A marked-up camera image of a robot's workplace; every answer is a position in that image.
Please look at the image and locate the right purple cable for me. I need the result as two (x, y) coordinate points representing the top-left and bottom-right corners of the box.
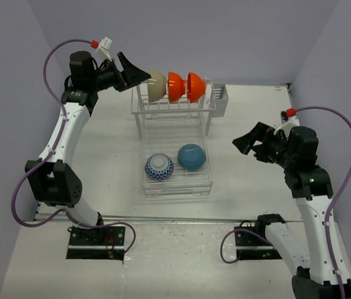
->
(219, 105), (351, 299)

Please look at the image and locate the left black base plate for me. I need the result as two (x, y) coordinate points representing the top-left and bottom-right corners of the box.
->
(66, 226), (126, 261)

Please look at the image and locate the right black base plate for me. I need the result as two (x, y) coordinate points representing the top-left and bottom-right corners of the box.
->
(234, 220), (281, 261)

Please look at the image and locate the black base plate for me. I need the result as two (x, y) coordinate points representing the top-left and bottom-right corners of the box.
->
(234, 220), (281, 261)
(66, 226), (126, 261)

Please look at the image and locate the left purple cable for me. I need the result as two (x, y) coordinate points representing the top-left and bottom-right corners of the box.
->
(10, 38), (136, 254)

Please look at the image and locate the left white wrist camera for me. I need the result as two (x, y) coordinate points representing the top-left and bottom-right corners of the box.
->
(96, 37), (113, 61)

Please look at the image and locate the orange bowl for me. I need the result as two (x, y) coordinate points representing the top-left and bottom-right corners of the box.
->
(187, 72), (206, 103)
(167, 72), (187, 103)

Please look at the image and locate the teal bowl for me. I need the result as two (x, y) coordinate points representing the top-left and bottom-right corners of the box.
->
(177, 143), (206, 171)

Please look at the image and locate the white wire dish rack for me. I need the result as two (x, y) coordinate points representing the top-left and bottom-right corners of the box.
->
(131, 78), (216, 197)

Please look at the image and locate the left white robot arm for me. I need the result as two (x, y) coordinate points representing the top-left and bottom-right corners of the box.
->
(25, 51), (151, 245)

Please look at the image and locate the beige ceramic bowl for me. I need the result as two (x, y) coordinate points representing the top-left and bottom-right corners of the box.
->
(147, 70), (167, 103)

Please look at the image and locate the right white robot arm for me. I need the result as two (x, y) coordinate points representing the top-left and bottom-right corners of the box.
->
(232, 122), (351, 298)

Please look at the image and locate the grey cutlery holder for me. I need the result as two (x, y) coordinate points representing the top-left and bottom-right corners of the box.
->
(213, 83), (229, 118)

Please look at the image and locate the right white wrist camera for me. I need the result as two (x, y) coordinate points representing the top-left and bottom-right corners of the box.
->
(274, 108), (300, 137)

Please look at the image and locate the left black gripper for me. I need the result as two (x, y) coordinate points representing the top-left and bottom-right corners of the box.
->
(88, 52), (150, 92)

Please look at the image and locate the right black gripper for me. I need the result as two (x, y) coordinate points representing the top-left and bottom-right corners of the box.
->
(233, 121), (296, 169)

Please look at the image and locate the blue patterned bowl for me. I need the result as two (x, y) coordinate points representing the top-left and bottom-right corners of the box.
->
(144, 153), (174, 181)

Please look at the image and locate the purple cable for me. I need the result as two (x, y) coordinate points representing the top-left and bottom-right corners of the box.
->
(10, 38), (136, 254)
(219, 105), (351, 299)

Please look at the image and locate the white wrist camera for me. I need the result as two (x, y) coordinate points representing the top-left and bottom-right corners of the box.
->
(274, 108), (300, 137)
(96, 37), (113, 61)

